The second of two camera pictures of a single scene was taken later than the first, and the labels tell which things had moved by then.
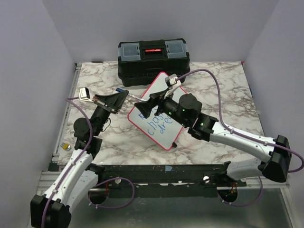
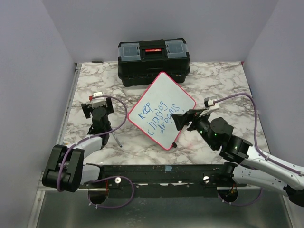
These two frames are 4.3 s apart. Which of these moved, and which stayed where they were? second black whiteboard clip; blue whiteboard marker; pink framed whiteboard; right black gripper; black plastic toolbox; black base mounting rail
Moved: blue whiteboard marker; right black gripper
Stayed: black plastic toolbox; pink framed whiteboard; black base mounting rail; second black whiteboard clip
